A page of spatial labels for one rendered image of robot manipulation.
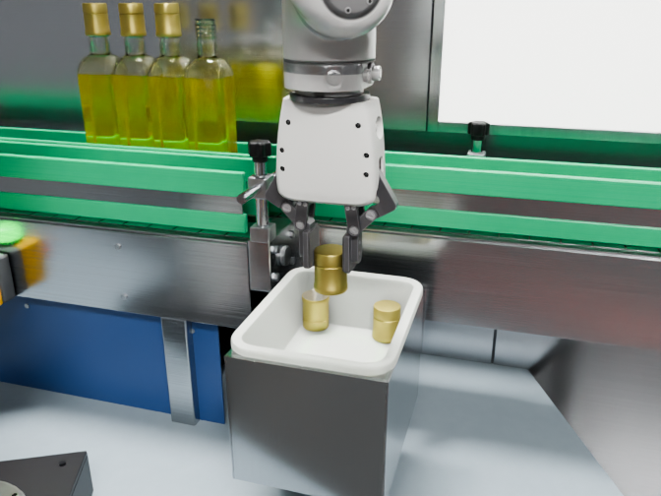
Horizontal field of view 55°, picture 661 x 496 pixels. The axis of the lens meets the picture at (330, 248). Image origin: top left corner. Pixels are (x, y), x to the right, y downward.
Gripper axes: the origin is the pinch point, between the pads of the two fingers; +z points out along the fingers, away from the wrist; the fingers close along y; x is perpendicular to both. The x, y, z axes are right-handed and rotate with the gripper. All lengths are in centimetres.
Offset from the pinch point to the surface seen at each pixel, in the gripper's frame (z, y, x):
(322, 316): 13.9, 4.6, -11.1
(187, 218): 3.2, 23.6, -12.6
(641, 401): 38, -40, -42
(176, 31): -19.5, 30.3, -25.5
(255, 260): 7.2, 13.4, -10.9
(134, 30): -19.7, 36.6, -24.8
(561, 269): 8.0, -23.6, -20.9
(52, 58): -14, 65, -41
